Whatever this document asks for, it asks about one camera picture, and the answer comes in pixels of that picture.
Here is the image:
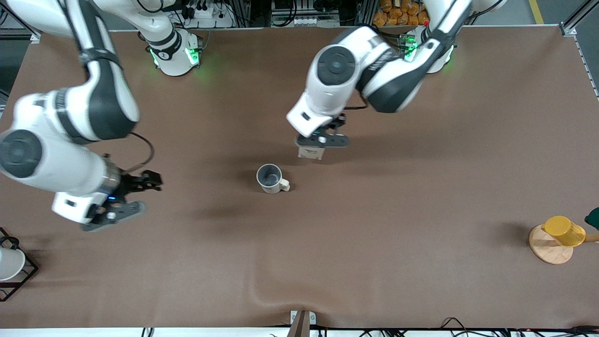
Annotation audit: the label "blue white milk carton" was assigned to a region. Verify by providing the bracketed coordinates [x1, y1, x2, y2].
[298, 146, 326, 161]

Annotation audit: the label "white ceramic mug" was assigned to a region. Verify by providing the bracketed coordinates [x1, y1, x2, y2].
[256, 164, 291, 194]

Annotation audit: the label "yellow cup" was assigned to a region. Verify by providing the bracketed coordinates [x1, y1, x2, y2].
[542, 216, 586, 247]

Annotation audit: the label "brown table cover mat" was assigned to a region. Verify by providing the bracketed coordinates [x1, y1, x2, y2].
[0, 26, 599, 328]

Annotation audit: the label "long white power strip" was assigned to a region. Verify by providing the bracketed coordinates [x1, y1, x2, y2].
[292, 16, 340, 27]

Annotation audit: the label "orange snack bags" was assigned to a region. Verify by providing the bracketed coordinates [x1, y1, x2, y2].
[373, 0, 431, 27]

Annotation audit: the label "wooden mug stand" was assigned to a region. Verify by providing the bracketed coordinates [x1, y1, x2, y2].
[529, 224, 599, 265]

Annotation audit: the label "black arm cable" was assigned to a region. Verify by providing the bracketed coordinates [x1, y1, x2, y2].
[123, 132, 155, 175]
[345, 93, 371, 111]

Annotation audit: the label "black wire rack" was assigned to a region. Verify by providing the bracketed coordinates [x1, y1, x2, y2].
[0, 227, 39, 301]

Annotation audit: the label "white vessel with black handle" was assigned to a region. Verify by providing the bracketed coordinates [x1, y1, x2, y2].
[0, 236, 26, 281]

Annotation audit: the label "grey clamp bracket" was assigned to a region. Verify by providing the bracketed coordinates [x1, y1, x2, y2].
[290, 310, 317, 325]

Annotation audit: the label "aluminium frame post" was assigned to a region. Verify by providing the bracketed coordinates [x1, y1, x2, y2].
[559, 0, 599, 36]

